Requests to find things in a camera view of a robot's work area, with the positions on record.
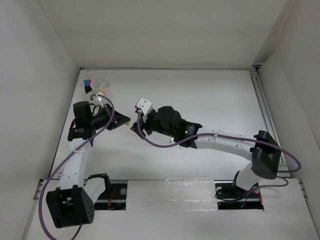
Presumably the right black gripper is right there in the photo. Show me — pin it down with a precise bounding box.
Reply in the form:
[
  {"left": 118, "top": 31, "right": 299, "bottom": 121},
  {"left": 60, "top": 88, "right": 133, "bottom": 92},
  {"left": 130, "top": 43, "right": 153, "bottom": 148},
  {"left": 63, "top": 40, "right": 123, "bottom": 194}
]
[{"left": 130, "top": 110, "right": 176, "bottom": 139}]

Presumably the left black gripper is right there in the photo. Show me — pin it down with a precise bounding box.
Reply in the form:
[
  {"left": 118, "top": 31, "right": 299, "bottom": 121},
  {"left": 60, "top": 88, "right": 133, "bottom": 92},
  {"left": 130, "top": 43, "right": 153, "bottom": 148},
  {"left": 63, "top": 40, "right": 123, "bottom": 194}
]
[{"left": 88, "top": 103, "right": 130, "bottom": 131}]

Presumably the blue black highlighter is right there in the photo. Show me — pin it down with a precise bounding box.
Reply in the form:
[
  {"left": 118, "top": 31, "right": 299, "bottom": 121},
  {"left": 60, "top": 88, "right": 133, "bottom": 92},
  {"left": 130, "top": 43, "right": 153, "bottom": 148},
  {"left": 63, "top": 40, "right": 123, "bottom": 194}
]
[{"left": 83, "top": 79, "right": 88, "bottom": 93}]

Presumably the pink black highlighter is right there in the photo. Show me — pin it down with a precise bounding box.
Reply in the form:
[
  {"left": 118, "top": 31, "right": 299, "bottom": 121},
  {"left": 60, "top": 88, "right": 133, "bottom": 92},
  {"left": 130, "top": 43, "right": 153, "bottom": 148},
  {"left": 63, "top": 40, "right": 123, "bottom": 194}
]
[{"left": 86, "top": 79, "right": 92, "bottom": 93}]

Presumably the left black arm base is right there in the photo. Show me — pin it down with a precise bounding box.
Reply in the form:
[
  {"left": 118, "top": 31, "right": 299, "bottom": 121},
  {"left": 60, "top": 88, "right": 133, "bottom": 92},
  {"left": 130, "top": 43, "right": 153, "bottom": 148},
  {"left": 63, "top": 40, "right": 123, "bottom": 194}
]
[{"left": 84, "top": 173, "right": 128, "bottom": 211}]

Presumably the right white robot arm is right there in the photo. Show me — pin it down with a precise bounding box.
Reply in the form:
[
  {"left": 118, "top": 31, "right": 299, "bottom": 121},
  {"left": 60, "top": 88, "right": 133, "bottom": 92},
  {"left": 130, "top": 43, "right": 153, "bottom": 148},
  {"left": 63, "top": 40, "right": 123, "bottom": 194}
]
[{"left": 131, "top": 103, "right": 281, "bottom": 197}]

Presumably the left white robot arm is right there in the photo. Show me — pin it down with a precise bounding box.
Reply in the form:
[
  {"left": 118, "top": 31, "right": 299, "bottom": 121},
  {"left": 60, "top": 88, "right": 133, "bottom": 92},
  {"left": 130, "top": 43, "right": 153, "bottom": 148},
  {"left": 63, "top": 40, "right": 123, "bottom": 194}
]
[{"left": 46, "top": 101, "right": 131, "bottom": 229}]

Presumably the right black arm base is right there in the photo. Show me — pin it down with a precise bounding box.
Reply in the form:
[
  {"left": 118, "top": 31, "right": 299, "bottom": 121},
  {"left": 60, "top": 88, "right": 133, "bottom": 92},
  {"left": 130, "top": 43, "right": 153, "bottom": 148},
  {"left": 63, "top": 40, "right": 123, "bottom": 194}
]
[{"left": 214, "top": 172, "right": 264, "bottom": 211}]

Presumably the white round divided container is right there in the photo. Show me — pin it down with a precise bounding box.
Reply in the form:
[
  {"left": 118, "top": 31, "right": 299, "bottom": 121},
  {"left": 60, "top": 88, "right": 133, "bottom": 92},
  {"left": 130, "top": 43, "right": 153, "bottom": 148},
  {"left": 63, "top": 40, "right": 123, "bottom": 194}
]
[{"left": 84, "top": 76, "right": 112, "bottom": 102}]

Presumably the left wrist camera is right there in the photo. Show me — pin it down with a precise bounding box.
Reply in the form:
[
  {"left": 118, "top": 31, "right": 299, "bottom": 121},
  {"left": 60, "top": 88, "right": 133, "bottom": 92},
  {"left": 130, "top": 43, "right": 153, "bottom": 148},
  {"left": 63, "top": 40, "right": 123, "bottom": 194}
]
[{"left": 89, "top": 92, "right": 105, "bottom": 107}]

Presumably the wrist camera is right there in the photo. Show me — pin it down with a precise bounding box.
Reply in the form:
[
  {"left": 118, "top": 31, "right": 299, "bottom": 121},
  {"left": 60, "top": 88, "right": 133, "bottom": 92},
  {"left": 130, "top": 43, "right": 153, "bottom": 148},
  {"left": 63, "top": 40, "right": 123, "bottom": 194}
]
[
  {"left": 134, "top": 97, "right": 153, "bottom": 116},
  {"left": 89, "top": 92, "right": 105, "bottom": 107}
]

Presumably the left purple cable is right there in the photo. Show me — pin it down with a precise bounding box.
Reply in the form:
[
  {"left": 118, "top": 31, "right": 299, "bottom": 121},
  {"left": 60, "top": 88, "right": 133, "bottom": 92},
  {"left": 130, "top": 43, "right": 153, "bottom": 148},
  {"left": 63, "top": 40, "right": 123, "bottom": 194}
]
[{"left": 37, "top": 94, "right": 116, "bottom": 240}]

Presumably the purple cable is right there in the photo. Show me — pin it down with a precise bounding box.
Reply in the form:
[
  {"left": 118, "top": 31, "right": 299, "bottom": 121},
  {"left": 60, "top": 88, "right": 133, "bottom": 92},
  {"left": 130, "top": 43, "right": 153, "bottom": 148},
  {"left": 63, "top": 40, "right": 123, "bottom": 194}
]
[
  {"left": 136, "top": 111, "right": 302, "bottom": 203},
  {"left": 37, "top": 94, "right": 116, "bottom": 240}
]

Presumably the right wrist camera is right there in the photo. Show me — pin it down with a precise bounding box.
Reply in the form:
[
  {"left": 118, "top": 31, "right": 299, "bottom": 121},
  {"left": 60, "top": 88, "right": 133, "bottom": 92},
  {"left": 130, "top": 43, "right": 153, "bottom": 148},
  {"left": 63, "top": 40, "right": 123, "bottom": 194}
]
[{"left": 134, "top": 97, "right": 153, "bottom": 116}]

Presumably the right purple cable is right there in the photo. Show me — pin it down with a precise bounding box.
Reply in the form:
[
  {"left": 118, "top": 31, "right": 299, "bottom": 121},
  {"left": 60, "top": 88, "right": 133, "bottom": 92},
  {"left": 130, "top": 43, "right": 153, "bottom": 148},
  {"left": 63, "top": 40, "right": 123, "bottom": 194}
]
[{"left": 136, "top": 111, "right": 302, "bottom": 203}]

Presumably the aluminium rail right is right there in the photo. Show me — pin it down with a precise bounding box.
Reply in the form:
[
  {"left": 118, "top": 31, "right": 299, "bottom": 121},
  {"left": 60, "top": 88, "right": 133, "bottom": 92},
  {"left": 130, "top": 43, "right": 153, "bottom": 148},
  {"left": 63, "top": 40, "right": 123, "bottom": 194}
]
[{"left": 249, "top": 65, "right": 285, "bottom": 161}]

